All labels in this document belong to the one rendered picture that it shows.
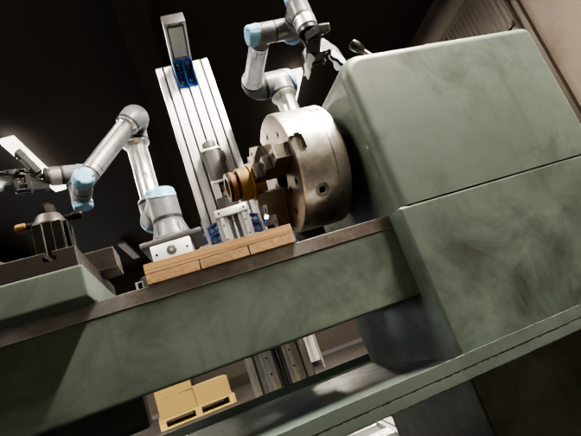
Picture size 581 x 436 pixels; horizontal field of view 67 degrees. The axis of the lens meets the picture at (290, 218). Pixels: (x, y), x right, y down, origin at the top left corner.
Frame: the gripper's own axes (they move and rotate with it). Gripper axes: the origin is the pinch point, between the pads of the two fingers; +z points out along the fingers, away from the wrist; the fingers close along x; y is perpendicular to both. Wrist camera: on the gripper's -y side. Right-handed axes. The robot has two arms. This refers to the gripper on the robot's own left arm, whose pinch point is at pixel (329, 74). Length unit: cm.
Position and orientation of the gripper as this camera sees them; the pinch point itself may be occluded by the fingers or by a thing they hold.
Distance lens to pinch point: 150.6
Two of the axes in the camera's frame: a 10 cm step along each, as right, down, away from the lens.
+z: 3.3, 9.1, -2.4
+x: -9.2, 2.6, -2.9
